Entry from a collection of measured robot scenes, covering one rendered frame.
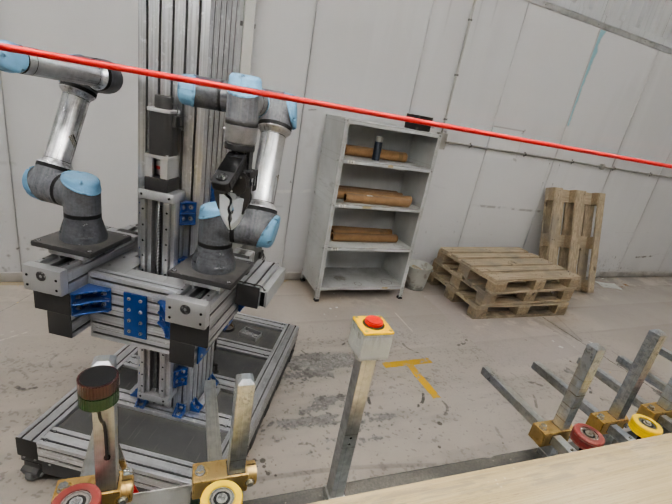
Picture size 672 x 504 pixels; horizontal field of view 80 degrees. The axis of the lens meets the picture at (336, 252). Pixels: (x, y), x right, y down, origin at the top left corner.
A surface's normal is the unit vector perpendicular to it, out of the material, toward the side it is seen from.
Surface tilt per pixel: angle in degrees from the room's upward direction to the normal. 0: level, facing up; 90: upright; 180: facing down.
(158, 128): 90
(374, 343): 90
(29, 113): 90
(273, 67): 90
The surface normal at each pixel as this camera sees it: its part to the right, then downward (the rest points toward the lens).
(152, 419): 0.17, -0.92
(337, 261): 0.36, 0.38
